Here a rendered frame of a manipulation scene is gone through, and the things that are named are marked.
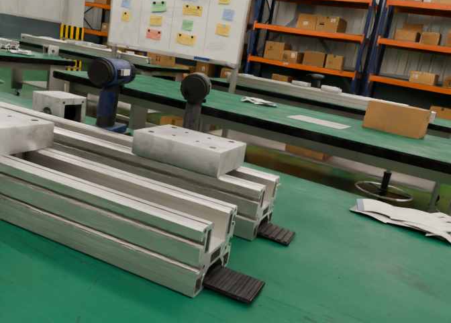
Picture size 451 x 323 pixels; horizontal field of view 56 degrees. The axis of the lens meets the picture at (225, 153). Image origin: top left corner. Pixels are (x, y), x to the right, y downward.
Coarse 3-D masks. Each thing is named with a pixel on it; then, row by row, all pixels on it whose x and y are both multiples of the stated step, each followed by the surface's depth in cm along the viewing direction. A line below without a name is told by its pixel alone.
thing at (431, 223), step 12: (360, 204) 87; (372, 204) 87; (384, 204) 89; (372, 216) 83; (384, 216) 84; (396, 216) 83; (408, 216) 83; (420, 216) 83; (432, 216) 85; (444, 216) 85; (420, 228) 79; (432, 228) 79; (444, 228) 79
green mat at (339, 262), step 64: (128, 128) 130; (320, 192) 96; (0, 256) 49; (64, 256) 51; (256, 256) 60; (320, 256) 63; (384, 256) 67; (448, 256) 71; (0, 320) 39; (64, 320) 40; (128, 320) 42; (192, 320) 43; (256, 320) 45; (320, 320) 47; (384, 320) 49; (448, 320) 51
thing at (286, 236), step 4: (284, 232) 67; (288, 232) 68; (292, 232) 68; (280, 236) 66; (284, 236) 66; (288, 236) 66; (292, 236) 67; (276, 240) 65; (280, 240) 65; (284, 240) 64; (288, 240) 65
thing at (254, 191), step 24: (48, 120) 87; (72, 144) 77; (96, 144) 73; (120, 144) 80; (120, 168) 72; (144, 168) 71; (168, 168) 68; (240, 168) 72; (216, 192) 65; (240, 192) 63; (264, 192) 64; (240, 216) 65; (264, 216) 68
